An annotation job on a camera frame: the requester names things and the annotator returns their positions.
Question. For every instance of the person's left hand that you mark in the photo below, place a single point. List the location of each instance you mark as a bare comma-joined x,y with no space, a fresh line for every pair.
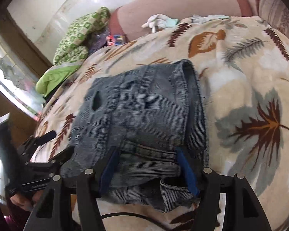
25,203

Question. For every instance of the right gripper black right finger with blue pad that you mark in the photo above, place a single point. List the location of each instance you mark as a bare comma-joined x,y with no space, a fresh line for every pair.
242,210

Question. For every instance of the wooden door with glass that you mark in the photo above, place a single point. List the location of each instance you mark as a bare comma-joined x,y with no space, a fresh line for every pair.
21,65

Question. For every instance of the leaf pattern beige blanket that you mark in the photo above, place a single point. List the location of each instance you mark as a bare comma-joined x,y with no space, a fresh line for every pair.
243,67

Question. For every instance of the striped sofa cushion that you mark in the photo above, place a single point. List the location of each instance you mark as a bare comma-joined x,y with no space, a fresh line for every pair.
276,14

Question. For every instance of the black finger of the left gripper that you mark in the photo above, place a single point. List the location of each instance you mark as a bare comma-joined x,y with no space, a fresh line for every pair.
39,141

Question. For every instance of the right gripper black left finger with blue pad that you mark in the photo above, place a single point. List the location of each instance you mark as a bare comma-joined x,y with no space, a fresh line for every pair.
53,210

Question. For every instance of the red blue small box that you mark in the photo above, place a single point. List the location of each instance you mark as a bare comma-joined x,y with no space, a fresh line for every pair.
116,39

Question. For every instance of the blue denim pants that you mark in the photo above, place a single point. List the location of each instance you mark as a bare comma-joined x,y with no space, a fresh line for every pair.
147,113

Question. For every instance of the pale green white glove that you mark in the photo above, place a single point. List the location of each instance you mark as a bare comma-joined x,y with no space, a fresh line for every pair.
201,20

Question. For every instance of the green patterned quilt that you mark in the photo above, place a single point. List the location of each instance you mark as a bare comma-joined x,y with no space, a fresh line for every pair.
71,51

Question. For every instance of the purple plastic bag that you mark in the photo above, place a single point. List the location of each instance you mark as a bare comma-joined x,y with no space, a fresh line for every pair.
97,40

